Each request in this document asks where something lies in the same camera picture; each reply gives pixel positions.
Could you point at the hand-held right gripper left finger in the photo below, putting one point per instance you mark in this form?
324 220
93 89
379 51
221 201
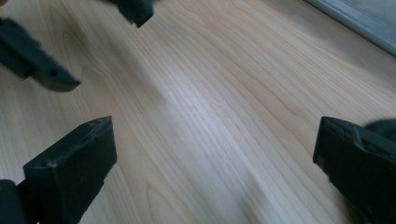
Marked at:
68 174

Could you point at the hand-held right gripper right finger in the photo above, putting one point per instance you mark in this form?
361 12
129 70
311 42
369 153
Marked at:
358 168

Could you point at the metal shoe rack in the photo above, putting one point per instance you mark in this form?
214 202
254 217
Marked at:
367 21

